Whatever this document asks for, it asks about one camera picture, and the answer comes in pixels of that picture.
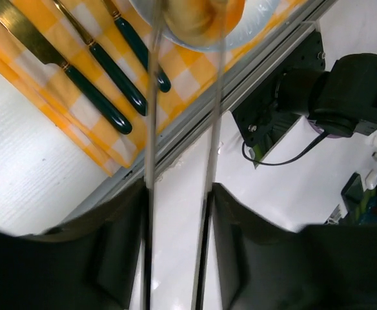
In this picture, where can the yellow white checkered cloth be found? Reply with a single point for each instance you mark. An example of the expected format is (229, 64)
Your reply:
(48, 88)

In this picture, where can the gold black handled spoon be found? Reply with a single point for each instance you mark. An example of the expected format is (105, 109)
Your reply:
(135, 43)

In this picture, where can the aluminium rail front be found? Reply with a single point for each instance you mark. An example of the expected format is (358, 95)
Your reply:
(238, 82)

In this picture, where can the black handled knife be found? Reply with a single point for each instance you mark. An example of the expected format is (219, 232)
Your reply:
(26, 32)

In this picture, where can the ring donut bread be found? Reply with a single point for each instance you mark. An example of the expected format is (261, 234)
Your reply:
(202, 23)

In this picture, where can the silver metal tongs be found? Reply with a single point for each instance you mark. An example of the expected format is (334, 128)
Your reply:
(198, 291)

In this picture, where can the white round plate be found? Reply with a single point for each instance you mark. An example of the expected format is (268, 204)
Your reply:
(240, 32)

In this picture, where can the black handled fork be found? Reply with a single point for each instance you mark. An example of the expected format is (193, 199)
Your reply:
(120, 79)

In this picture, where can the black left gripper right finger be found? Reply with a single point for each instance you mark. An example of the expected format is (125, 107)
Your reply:
(262, 266)

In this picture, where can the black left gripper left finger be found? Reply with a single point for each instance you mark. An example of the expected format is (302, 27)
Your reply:
(86, 263)

